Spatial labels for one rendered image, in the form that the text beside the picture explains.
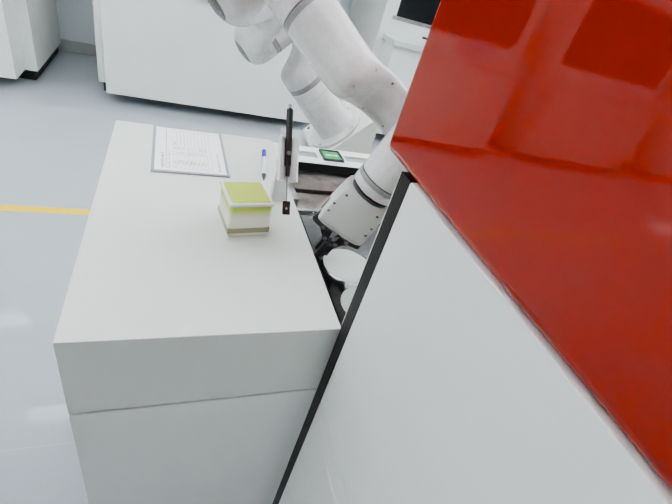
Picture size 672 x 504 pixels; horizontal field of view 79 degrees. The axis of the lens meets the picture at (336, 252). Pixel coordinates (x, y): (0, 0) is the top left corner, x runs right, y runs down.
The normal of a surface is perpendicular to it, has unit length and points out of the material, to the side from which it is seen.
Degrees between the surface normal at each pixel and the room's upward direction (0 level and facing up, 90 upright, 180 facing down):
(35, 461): 0
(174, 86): 90
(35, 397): 0
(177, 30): 90
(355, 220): 93
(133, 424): 90
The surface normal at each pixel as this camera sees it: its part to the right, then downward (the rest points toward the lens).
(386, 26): 0.28, 0.63
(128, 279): 0.26, -0.77
